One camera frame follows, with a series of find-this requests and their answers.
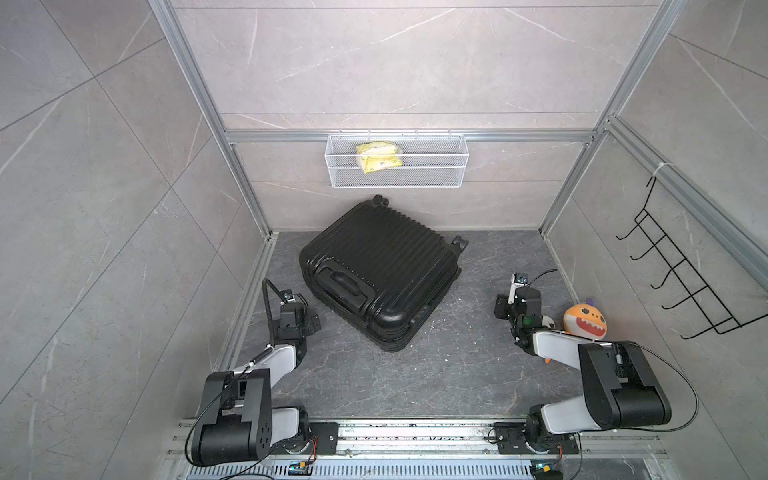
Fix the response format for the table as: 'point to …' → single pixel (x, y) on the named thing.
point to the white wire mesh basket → (429, 161)
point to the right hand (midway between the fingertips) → (508, 295)
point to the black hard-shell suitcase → (374, 270)
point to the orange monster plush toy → (586, 320)
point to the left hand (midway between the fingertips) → (297, 312)
